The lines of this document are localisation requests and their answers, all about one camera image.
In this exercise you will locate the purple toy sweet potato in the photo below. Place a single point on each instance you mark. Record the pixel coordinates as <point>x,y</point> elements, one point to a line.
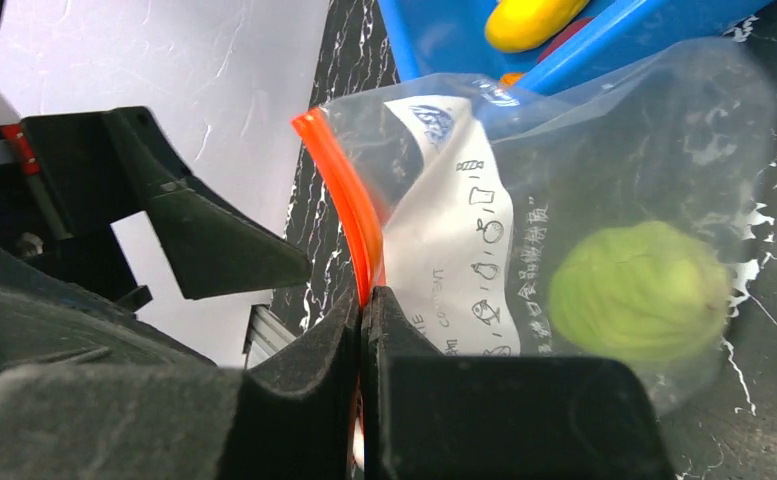
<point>563,36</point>

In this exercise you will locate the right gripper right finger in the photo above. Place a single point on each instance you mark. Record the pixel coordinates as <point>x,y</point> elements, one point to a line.
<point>427,415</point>

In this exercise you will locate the blue plastic bin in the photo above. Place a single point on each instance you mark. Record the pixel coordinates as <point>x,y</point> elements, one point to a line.
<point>429,37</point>

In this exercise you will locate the clear zip top bag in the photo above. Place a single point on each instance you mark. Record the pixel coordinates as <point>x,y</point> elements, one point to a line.
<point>463,196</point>

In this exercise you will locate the orange toy nugget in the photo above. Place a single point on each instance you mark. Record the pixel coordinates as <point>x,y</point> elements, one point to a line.
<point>511,78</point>

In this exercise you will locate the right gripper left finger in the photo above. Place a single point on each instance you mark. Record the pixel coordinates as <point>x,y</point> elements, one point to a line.
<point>290,417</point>

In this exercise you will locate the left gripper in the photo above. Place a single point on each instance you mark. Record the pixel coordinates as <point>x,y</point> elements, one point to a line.
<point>72,299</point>

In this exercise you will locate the yellow toy mango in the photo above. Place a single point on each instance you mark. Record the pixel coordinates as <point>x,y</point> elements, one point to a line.
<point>516,26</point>

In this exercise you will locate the green toy cabbage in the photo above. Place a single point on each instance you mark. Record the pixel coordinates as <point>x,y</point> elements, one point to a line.
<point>647,293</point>

